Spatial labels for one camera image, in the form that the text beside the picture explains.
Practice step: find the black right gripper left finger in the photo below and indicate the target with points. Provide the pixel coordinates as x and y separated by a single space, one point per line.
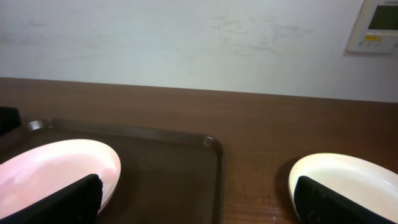
77 203

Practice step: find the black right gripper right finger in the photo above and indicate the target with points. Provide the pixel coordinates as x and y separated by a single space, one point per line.
317 204

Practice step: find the pink plate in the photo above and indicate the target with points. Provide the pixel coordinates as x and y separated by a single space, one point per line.
41 171

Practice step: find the cream plate with red stain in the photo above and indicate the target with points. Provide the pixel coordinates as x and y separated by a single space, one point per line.
365 183

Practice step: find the large brown tray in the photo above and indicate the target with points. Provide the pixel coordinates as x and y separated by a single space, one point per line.
166 176

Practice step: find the white wall control panel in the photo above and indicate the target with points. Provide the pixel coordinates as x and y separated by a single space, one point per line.
375 30

